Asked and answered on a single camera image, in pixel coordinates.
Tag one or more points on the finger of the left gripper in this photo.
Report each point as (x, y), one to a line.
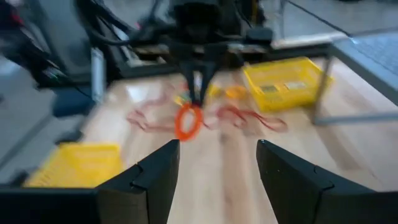
(188, 77)
(209, 77)

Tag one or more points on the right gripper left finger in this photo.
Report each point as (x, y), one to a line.
(149, 193)

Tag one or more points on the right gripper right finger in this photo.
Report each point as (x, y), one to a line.
(304, 196)

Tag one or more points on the yellow slotted plastic basket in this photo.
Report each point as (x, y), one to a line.
(81, 165)
(280, 102)

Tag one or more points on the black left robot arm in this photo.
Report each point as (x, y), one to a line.
(146, 32)

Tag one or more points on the grey perforated metal riser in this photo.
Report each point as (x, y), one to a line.
(373, 62)

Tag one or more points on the black aluminium table frame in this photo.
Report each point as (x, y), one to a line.
(146, 71)

